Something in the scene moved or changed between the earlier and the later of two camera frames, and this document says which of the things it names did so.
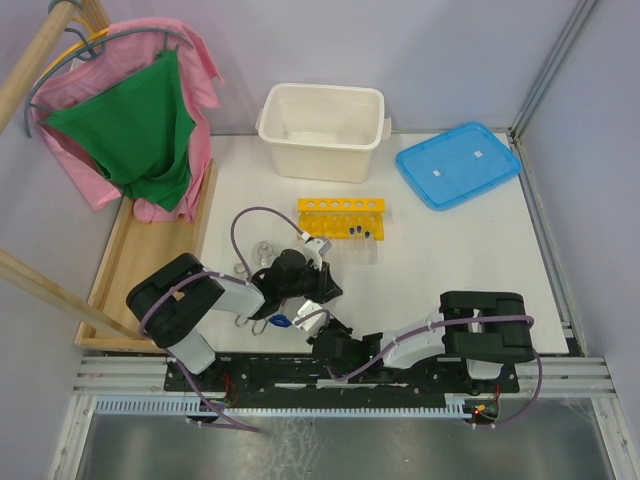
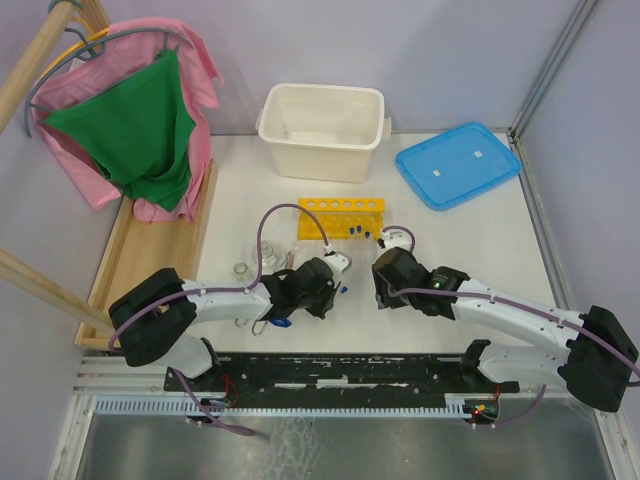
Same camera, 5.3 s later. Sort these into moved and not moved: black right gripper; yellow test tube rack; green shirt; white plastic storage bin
Moved: black right gripper
Not moved: white plastic storage bin; green shirt; yellow test tube rack
